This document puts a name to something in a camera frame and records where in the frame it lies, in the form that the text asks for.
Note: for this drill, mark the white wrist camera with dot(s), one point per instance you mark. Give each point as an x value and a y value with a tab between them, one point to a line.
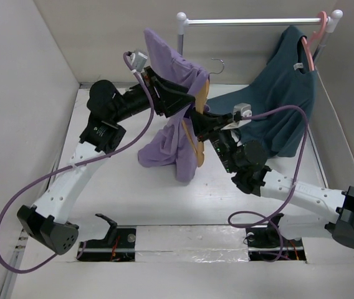
137	59
240	116

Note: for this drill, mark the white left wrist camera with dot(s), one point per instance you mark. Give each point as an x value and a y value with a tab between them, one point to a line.
137	59

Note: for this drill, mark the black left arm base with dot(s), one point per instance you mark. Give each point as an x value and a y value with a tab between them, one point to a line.
118	244

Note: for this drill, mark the wooden clothes hanger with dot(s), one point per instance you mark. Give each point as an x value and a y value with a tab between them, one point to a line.
197	79

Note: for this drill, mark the white and silver clothes rack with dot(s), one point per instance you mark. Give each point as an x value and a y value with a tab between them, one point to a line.
327	25

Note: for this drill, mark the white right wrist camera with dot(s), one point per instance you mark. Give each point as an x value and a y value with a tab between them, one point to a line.
240	116

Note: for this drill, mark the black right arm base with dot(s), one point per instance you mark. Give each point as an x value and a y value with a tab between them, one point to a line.
263	244

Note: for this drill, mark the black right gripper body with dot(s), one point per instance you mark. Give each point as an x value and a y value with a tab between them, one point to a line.
225	147

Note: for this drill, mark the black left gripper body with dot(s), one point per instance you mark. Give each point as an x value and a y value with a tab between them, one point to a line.
134	101

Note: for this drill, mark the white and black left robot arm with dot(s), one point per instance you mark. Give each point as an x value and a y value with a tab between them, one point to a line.
47	220

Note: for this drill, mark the dark teal t shirt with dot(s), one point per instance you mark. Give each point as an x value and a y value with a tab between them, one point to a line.
285	80

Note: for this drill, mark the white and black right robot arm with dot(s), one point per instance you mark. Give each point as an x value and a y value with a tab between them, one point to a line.
306	211

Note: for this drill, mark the purple t shirt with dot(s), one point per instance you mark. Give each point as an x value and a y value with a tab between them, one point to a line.
173	144

